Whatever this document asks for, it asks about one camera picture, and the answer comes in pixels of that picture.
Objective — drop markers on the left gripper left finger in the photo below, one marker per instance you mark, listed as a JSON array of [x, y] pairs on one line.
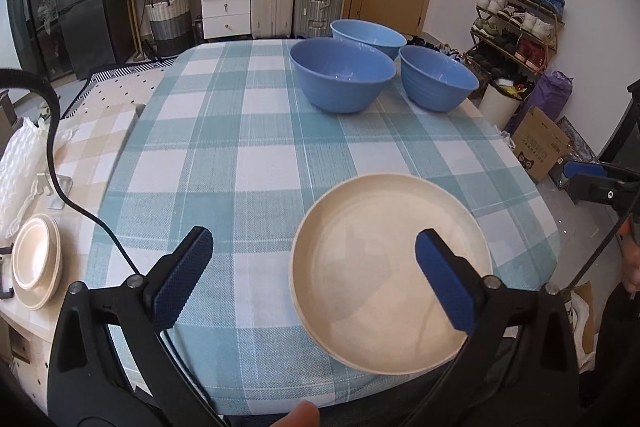
[[174, 277]]

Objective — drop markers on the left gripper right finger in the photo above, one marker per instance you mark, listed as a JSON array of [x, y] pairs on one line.
[[452, 279]]

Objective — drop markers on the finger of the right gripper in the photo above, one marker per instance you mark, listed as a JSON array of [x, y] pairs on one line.
[[579, 168]]

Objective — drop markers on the large blue bowl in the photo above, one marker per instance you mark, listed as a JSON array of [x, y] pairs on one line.
[[339, 76]]

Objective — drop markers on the stacked cream plates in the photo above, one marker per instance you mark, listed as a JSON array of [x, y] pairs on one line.
[[37, 262]]

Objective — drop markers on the person's right hand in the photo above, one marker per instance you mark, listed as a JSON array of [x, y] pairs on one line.
[[630, 263]]

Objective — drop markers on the person's left hand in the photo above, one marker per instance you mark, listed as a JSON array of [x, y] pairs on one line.
[[306, 414]]

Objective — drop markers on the cardboard box with cat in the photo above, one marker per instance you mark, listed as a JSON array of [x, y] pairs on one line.
[[539, 144]]

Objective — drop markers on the purple bag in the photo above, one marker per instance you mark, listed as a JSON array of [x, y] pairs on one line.
[[551, 93]]

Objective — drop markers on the cream plate on table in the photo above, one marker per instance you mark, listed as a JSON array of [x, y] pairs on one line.
[[355, 282]]

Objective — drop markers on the white trash bin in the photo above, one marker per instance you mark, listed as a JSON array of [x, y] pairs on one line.
[[500, 102]]

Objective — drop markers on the shoe rack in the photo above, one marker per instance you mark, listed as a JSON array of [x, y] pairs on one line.
[[517, 37]]

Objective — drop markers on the teal plaid tablecloth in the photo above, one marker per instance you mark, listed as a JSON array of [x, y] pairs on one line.
[[229, 142]]

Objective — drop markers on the right blue bowl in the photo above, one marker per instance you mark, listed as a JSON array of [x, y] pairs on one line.
[[434, 81]]

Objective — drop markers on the dotted floor rug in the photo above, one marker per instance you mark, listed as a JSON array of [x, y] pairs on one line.
[[130, 84]]

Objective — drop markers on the rear blue bowl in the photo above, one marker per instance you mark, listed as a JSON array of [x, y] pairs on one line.
[[380, 37]]

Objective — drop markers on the woven laundry basket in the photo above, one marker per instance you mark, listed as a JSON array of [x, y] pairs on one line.
[[171, 25]]

